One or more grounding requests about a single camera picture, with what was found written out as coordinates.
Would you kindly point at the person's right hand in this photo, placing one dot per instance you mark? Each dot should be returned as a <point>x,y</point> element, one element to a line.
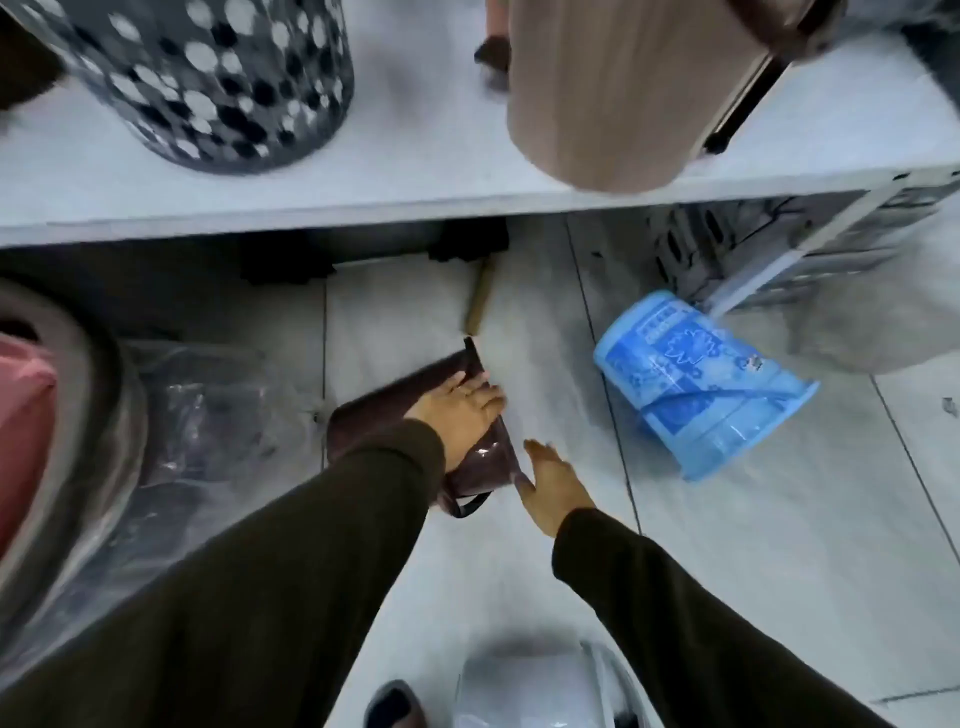
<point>555,491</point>

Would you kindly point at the person's left hand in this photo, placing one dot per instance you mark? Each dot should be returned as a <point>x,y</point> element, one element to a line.
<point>457,416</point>

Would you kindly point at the brown plastic bucket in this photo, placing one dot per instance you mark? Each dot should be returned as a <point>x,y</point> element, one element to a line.
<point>375,424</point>

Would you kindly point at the blue printed plastic bucket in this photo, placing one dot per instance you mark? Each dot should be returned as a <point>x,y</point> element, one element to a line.
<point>697,390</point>

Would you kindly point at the grey plastic bucket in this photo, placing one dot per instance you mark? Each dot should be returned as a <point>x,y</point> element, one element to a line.
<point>525,690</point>

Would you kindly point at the white shelf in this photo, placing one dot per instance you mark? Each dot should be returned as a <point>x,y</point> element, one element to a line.
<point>420,150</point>

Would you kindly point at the person's right forearm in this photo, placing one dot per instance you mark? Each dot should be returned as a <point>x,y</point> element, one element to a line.
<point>675,637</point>

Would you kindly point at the person's left forearm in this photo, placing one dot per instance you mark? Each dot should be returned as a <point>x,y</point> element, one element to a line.
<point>262,600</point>

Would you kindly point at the person's left shoe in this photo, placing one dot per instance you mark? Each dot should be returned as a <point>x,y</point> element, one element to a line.
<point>394,709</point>

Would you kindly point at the wooden stick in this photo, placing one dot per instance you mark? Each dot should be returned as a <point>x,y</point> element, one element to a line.
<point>480,300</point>

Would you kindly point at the grey slotted plastic crate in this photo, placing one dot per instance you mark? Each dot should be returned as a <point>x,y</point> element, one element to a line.
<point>720,240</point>

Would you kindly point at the beige wood-grain bin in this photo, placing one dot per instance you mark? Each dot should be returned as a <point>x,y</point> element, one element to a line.
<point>607,97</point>

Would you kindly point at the dark perforated dotted basket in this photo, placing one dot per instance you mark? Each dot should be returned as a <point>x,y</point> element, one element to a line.
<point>210,82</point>

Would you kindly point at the black metal bar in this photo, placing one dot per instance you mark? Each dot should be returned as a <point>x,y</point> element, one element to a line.
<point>746,105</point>

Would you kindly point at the pink plastic bin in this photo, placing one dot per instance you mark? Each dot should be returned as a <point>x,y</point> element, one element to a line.
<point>22,435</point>

